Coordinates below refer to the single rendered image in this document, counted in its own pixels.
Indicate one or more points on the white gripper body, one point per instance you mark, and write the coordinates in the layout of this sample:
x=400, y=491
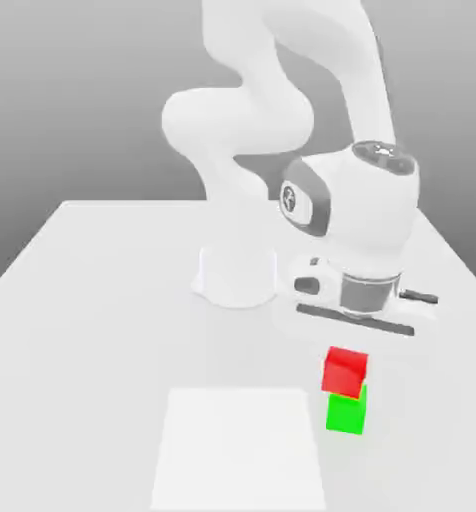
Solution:
x=354, y=321

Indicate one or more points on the small red cube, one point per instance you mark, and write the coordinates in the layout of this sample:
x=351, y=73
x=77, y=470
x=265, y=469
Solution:
x=344, y=372

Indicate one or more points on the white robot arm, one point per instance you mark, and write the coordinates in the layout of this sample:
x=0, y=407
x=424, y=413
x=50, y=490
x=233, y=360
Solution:
x=238, y=120

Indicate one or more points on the small green cube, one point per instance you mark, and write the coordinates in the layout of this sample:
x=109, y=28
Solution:
x=345, y=416

